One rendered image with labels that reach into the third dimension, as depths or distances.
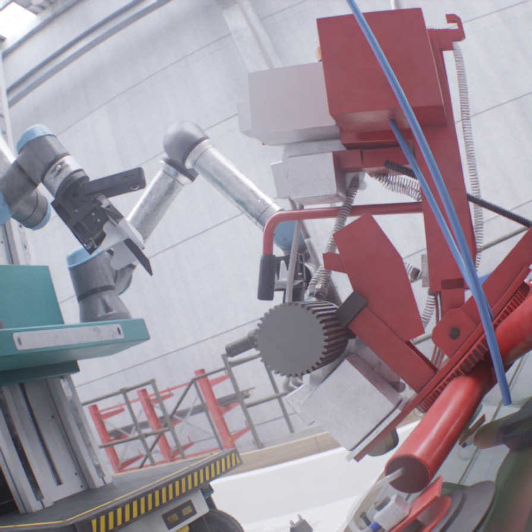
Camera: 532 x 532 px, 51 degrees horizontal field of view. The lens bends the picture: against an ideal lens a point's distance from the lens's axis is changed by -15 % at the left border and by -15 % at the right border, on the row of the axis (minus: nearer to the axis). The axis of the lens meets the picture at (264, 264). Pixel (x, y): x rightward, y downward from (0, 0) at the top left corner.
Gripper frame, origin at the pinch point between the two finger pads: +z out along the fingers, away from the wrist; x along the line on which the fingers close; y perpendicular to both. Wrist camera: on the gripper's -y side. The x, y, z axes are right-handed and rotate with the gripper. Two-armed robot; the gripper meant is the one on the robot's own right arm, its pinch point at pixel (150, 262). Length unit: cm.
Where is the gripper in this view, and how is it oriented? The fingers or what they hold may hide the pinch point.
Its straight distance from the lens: 104.4
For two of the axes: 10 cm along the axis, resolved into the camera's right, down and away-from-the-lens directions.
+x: 0.9, -2.6, -9.6
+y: -7.0, 6.7, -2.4
